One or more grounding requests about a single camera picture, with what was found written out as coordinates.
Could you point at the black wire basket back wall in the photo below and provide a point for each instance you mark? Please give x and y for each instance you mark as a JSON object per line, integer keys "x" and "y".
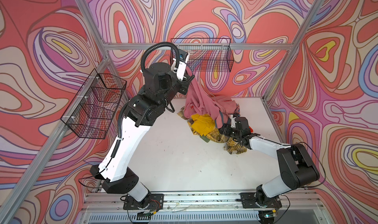
{"x": 207, "y": 54}

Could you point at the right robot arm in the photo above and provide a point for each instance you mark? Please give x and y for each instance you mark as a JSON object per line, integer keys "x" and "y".
{"x": 296, "y": 167}

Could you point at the yellow plaid flannel cloth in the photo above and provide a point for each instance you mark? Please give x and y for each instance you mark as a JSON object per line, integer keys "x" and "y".
{"x": 230, "y": 145}

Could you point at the black wire basket left wall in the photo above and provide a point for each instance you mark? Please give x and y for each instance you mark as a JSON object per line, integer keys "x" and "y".
{"x": 94, "y": 106}

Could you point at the mustard yellow cloth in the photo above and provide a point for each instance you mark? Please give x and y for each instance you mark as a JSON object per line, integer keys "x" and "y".
{"x": 202, "y": 124}

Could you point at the dusty pink t-shirt with print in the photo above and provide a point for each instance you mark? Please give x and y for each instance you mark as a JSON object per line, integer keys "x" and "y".
{"x": 197, "y": 97}

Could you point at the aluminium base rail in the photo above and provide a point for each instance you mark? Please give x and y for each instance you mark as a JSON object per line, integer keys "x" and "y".
{"x": 206, "y": 207}

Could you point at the aluminium frame profiles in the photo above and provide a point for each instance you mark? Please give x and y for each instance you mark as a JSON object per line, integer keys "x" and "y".
{"x": 50, "y": 47}

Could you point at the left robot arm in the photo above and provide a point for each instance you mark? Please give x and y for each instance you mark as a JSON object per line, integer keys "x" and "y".
{"x": 135, "y": 119}

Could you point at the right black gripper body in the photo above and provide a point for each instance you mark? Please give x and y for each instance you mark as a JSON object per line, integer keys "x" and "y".
{"x": 231, "y": 131}

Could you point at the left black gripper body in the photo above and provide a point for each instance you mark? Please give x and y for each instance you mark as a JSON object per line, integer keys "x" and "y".
{"x": 181, "y": 86}

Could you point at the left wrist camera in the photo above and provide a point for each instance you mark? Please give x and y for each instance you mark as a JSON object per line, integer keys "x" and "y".
{"x": 183, "y": 56}

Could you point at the black wire basket wall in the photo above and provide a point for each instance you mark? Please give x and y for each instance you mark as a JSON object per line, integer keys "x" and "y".
{"x": 94, "y": 106}
{"x": 207, "y": 54}

